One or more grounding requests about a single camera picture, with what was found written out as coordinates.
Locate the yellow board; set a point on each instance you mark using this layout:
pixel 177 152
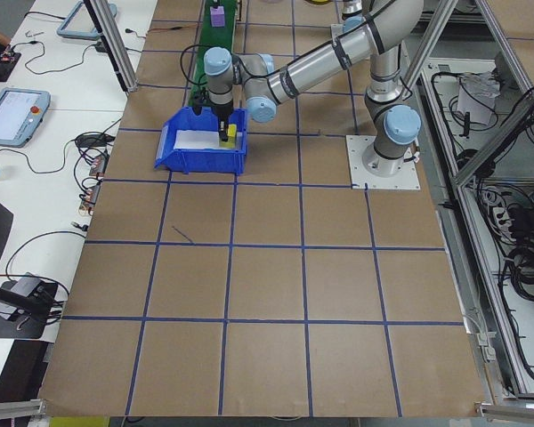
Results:
pixel 80 422

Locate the black power brick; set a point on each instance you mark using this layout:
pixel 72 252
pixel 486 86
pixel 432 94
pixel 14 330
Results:
pixel 525 218

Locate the black power adapter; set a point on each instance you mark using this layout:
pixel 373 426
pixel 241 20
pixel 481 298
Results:
pixel 89 140

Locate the aluminium camera post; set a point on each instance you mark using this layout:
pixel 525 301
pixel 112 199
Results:
pixel 115 53

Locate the small black plug adapter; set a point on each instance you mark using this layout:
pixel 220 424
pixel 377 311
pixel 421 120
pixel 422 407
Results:
pixel 101 46

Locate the black electronics board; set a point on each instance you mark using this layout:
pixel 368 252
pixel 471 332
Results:
pixel 10 55

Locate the light blue teach pendant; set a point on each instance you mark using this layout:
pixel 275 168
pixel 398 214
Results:
pixel 13 115
pixel 78 22

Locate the black camera stand base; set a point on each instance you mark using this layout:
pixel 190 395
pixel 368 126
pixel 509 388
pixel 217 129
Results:
pixel 9 331

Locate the green conveyor belt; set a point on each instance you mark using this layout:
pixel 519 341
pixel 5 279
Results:
pixel 216 37

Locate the aluminium profile bar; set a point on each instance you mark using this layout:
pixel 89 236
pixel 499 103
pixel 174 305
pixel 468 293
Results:
pixel 13 408
pixel 516 411

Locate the grey metal bracket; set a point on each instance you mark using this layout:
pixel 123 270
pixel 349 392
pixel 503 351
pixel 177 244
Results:
pixel 485 347

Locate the white desk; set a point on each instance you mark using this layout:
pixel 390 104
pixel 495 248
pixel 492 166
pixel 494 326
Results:
pixel 71 66

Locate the aluminium V-shaped frame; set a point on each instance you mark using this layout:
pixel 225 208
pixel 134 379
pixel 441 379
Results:
pixel 494 149

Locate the blue plastic storage bin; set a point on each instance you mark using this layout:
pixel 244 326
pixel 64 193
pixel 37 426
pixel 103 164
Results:
pixel 204 162

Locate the white power strip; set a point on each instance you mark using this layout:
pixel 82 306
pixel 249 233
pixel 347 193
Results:
pixel 500 213

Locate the brown circuit board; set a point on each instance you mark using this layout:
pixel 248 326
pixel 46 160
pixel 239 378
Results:
pixel 99 165
pixel 89 198

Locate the purple foam block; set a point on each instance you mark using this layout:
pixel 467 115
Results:
pixel 217 18

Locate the white foam pad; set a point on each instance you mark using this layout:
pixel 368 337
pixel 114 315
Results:
pixel 196 139

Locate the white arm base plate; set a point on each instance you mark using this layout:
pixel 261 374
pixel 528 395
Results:
pixel 360 178

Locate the yellow foam block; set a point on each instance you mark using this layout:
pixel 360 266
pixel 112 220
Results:
pixel 232 133

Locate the white crumpled paper box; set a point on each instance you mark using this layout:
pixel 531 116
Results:
pixel 476 104

